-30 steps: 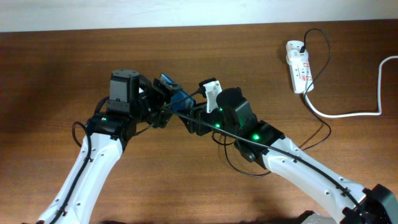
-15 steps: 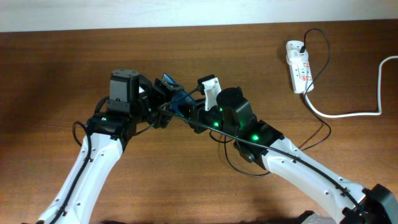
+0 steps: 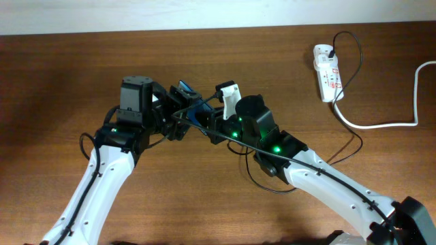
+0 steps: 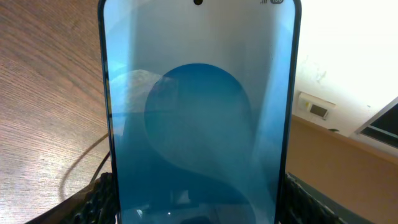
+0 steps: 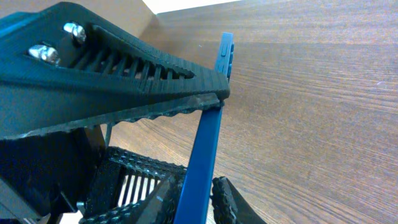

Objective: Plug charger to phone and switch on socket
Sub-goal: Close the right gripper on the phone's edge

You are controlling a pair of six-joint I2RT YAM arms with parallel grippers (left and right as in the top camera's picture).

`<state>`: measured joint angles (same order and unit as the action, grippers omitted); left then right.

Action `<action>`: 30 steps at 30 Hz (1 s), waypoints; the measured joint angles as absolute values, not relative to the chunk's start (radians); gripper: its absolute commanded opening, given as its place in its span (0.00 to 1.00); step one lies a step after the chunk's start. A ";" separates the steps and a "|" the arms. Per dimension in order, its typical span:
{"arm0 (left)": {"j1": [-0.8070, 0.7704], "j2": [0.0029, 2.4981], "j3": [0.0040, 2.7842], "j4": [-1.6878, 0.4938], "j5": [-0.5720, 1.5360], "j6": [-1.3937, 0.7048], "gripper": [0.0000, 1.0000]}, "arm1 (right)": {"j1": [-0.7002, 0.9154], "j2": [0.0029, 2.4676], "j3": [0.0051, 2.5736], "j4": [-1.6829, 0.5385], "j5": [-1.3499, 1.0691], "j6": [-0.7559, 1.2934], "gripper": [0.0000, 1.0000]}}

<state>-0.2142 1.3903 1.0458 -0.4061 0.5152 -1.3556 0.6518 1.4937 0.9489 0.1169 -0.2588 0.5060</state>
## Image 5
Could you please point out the blue Galaxy smartphone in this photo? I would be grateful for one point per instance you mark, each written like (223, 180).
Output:
(195, 195)

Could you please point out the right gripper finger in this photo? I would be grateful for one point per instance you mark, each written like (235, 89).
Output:
(66, 67)

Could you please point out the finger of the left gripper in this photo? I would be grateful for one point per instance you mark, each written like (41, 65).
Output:
(229, 206)
(131, 188)

